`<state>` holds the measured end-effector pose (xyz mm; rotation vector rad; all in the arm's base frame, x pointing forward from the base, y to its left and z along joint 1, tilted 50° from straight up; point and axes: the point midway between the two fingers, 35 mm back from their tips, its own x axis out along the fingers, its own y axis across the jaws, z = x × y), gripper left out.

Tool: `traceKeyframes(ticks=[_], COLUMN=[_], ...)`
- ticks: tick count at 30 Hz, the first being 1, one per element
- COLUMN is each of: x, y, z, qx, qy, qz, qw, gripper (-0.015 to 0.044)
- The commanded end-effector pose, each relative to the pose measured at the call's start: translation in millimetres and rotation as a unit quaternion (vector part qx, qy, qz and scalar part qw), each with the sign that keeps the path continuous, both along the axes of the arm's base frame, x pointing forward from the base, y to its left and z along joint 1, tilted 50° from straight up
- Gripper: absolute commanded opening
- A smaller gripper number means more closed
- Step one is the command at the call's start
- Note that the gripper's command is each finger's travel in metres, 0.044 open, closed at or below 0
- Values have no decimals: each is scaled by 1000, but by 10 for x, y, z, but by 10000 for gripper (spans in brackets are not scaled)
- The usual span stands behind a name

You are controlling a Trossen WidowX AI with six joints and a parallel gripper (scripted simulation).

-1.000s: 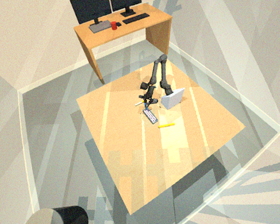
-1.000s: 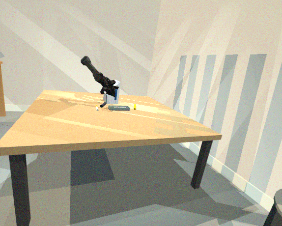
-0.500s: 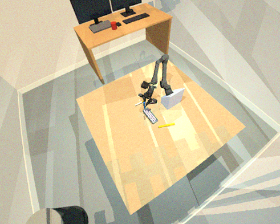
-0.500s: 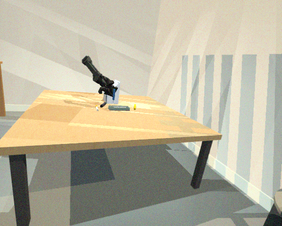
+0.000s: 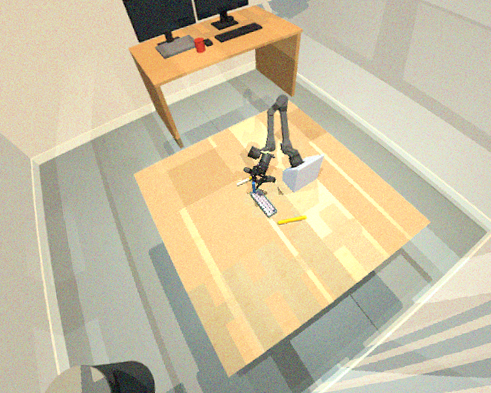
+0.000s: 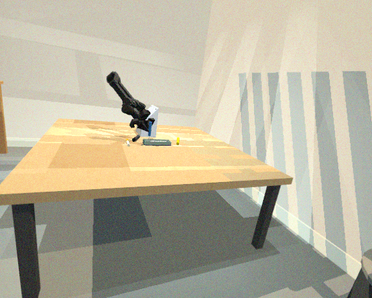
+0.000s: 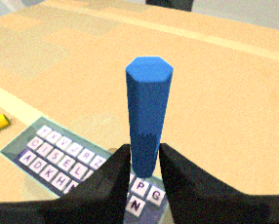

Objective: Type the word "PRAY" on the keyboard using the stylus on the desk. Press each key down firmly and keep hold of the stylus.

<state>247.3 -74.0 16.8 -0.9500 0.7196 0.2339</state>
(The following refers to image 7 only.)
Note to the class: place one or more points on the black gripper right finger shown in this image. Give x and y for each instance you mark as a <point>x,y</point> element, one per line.
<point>197,197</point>

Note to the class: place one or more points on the keyboard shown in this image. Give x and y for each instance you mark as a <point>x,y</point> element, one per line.
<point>58,159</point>

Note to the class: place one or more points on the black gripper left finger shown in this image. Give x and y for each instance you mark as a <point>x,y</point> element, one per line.
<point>98,199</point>

